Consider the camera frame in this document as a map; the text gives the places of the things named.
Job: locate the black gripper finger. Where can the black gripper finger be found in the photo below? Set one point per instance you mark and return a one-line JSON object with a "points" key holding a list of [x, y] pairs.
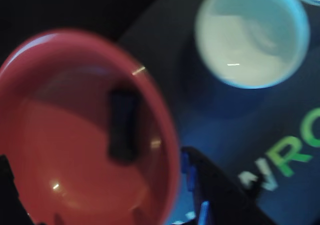
{"points": [[220, 200], [10, 200]]}

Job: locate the small white bowl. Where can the small white bowl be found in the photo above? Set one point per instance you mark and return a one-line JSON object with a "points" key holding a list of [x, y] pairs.
{"points": [[250, 40]]}

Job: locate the grey mat with WOWROBO print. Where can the grey mat with WOWROBO print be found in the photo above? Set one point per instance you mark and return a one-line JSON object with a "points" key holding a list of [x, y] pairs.
{"points": [[212, 115]]}

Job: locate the red bowl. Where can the red bowl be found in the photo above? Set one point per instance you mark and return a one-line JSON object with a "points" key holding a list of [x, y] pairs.
{"points": [[62, 135]]}

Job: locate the small black block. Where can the small black block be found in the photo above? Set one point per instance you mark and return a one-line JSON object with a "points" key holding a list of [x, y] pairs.
{"points": [[122, 127]]}

